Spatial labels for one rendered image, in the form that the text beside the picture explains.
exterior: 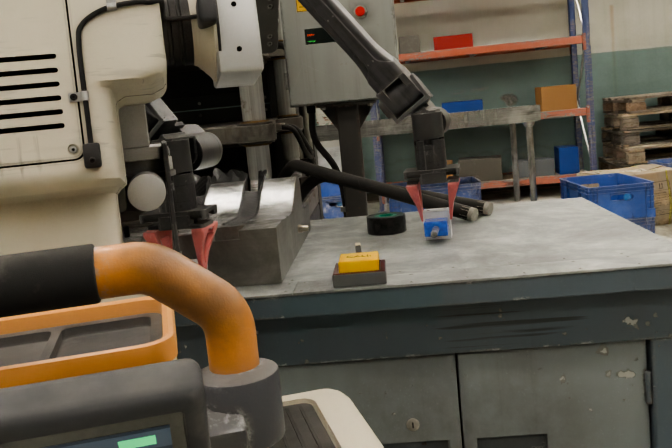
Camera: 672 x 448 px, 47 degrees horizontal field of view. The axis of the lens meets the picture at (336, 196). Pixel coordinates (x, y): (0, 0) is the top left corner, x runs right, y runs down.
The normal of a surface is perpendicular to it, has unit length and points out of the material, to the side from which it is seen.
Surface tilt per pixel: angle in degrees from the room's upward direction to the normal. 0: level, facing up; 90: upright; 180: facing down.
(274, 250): 90
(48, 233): 82
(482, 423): 90
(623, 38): 90
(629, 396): 90
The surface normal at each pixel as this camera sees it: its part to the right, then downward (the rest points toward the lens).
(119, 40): 0.22, -0.04
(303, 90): -0.06, 0.13
